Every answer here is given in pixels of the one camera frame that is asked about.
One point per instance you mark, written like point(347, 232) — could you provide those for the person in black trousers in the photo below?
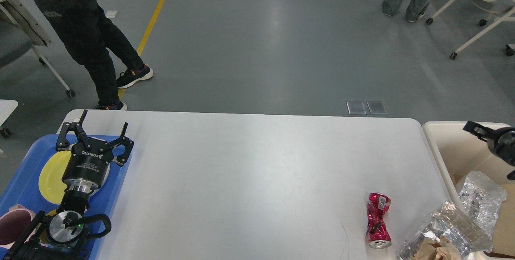
point(97, 44)

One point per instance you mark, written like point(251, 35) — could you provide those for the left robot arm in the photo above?
point(72, 235)

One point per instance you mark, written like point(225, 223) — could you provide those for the floor socket plate left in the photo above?
point(356, 107)

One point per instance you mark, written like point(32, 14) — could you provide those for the floor socket plate right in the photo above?
point(377, 107)

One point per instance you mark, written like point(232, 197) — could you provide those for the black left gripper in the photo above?
point(87, 165)

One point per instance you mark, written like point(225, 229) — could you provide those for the large brown paper bag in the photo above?
point(503, 236)

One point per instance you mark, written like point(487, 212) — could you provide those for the pink mug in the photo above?
point(13, 224)

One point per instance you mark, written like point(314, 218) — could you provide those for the pink plate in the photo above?
point(105, 176)

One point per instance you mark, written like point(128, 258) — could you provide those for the yellow plastic plate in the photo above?
point(50, 183)

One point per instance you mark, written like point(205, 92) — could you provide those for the grey chair left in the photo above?
point(19, 33)

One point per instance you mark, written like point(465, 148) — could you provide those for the crushed red can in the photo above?
point(377, 235)

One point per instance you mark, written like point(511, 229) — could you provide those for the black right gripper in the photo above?
point(500, 142)

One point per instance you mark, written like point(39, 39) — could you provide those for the floor socket plate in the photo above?
point(377, 107)
point(356, 107)

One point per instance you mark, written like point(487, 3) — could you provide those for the white plastic bin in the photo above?
point(457, 151)

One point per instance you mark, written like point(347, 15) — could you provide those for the white side table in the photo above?
point(6, 108)

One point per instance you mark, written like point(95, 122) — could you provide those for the aluminium foil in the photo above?
point(482, 199)

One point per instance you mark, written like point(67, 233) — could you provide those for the blue plastic tray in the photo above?
point(23, 188)

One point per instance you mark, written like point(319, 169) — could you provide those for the crumpled brown paper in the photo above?
point(442, 250)

